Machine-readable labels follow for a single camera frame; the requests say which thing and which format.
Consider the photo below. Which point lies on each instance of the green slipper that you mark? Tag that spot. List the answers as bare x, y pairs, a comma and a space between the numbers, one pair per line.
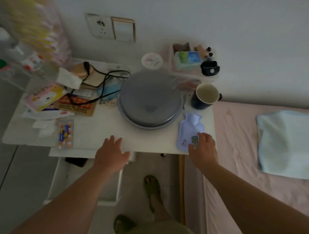
152, 190
123, 224

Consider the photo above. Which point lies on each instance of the person's left forearm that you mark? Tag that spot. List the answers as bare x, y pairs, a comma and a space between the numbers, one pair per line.
72, 202

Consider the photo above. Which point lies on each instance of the person's right forearm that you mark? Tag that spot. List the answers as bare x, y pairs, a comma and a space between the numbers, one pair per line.
251, 202

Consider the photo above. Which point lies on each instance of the dark blue mug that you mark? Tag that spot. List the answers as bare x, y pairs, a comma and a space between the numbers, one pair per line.
205, 96

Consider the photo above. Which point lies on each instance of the clear plastic bottle red label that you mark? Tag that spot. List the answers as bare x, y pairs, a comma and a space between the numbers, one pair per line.
30, 59

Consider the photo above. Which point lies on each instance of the person's leg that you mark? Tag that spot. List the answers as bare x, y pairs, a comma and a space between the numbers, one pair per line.
160, 209

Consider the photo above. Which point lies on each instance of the pink yellow wipes packet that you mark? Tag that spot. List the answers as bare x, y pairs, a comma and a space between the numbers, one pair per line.
44, 97

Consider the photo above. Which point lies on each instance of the light purple hot water bag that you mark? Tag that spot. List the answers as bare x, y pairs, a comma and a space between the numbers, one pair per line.
189, 127

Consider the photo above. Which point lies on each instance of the white small card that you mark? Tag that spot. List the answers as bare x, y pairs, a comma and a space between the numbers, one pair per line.
83, 92

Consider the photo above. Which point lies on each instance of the white crumpled tissue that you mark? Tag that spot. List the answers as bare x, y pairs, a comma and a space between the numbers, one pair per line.
68, 79

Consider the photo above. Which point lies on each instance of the gold framed wall switch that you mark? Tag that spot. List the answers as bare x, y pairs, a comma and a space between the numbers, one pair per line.
123, 29

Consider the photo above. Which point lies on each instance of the person's right hand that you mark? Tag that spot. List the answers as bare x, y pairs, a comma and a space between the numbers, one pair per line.
205, 153

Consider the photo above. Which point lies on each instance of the white round lidded jar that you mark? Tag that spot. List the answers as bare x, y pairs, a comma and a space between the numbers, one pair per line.
152, 61

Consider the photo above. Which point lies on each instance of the white bedside table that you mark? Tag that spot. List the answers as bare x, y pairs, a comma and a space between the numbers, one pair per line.
101, 135

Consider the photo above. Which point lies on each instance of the bed with pink sheet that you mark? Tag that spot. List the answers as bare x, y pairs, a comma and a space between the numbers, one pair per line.
241, 149

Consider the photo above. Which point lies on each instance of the black earbuds case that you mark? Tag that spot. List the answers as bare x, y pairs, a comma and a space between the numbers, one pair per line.
210, 68

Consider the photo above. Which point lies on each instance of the person's left hand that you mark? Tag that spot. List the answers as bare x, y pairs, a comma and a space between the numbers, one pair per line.
109, 158

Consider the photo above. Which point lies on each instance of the blue face mask pack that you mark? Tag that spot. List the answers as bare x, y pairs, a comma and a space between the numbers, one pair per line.
109, 90

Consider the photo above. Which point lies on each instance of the white wall socket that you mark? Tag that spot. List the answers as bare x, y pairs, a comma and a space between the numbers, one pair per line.
100, 26

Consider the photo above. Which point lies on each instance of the yellow pink hanging bag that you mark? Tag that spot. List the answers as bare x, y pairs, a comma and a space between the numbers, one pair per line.
41, 29

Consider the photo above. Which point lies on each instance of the person's left thumb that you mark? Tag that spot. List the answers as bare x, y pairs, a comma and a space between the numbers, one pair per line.
126, 157

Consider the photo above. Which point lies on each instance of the grey round plastic basin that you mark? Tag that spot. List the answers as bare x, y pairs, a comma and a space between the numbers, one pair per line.
151, 98

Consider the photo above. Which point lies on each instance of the pink brown cosmetic tube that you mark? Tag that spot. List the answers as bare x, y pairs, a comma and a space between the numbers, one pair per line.
200, 51

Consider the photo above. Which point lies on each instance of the green blue tissue pack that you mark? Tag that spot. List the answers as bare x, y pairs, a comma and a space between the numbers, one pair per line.
187, 59

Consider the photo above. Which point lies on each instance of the light blue pillow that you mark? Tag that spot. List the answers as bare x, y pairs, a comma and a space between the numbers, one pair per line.
284, 144

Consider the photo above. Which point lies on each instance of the green shorts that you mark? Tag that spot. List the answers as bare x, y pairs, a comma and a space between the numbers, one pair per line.
161, 228

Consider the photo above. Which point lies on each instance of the person's right thumb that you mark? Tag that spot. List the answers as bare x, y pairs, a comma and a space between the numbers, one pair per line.
192, 150

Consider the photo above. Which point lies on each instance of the pill blister pack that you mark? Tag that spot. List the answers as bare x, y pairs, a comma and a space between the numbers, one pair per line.
65, 133

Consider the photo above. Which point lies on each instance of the person's left middle finger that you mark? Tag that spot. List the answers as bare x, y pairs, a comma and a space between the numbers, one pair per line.
111, 142

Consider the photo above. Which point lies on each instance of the brown small packet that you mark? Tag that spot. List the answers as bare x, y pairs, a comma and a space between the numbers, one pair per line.
181, 47

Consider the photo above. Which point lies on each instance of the clear plastic organizer box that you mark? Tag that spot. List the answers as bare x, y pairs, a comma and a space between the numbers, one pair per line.
185, 73

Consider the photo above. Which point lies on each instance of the white folded paper leaflet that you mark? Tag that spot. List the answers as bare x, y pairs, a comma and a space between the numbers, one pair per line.
44, 114

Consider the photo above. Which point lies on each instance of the white crumpled paper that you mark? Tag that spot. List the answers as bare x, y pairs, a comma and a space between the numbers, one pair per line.
44, 127

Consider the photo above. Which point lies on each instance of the orange brown patterned card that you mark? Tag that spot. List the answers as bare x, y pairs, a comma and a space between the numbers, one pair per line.
77, 108

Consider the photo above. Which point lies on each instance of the beige flat box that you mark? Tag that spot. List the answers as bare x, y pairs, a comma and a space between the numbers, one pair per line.
95, 79

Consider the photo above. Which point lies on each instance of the wooden bed frame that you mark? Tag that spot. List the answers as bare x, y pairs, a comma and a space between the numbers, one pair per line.
181, 188

